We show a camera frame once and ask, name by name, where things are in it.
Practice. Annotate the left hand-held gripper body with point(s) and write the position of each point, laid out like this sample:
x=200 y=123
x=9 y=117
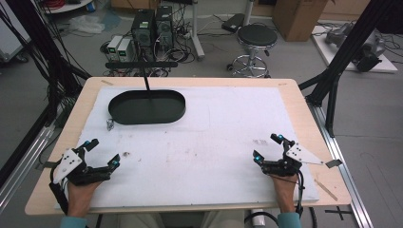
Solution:
x=68 y=164

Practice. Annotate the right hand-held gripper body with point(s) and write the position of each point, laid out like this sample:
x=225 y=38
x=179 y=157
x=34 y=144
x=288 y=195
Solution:
x=301 y=153

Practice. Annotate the person's left hand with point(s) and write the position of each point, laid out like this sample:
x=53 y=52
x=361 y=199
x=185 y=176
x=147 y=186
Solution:
x=79 y=199

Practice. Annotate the person's right hand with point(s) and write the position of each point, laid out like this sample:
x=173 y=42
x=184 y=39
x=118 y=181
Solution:
x=286 y=193

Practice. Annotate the small dark scrap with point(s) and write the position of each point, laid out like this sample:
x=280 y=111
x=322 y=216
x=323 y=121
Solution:
x=126 y=154

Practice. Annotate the grey tape tab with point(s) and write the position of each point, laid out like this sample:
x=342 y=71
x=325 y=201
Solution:
x=333 y=163
x=47 y=164

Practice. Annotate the small metal clip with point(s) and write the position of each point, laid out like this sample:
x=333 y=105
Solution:
x=110 y=124

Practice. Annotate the thin wooden strip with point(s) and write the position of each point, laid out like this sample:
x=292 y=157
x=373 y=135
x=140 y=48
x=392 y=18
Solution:
x=326 y=190

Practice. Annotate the white foam mat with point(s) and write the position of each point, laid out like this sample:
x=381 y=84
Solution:
x=202 y=152

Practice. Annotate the white cylinder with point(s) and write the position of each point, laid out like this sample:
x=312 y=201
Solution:
x=257 y=218

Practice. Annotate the black oval tray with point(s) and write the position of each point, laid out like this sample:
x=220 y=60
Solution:
x=147 y=109

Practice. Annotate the black tape cross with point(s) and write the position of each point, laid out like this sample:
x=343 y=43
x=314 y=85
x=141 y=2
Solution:
x=339 y=212

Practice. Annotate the white power supply unit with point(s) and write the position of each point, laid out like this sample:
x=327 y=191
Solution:
x=124 y=50
x=114 y=47

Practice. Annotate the light wooden table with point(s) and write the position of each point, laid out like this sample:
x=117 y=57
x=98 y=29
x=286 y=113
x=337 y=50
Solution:
x=190 y=82

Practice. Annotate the black round stool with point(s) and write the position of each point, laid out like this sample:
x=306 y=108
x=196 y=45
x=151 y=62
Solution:
x=257 y=35

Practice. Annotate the white board with grey devices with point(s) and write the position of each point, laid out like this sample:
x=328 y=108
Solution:
x=380 y=65

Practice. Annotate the brown cardboard box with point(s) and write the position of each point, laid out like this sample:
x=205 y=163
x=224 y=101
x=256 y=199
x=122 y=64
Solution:
x=297 y=19

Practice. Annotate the clear plastic bag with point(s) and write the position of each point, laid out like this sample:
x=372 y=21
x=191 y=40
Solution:
x=86 y=24

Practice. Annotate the black flat case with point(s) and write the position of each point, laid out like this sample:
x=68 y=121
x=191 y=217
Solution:
x=233 y=22

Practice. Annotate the black computer tower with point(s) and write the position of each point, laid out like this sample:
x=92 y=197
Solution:
x=143 y=28
x=164 y=27

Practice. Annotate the white desk leg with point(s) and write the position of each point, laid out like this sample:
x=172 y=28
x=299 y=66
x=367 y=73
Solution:
x=197 y=31

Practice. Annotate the aluminium rail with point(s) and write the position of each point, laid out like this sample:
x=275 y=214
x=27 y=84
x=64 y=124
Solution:
x=342 y=167
x=22 y=158

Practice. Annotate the black metal frame post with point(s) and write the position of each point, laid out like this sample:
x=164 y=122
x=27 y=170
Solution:
x=345 y=53
x=41 y=47

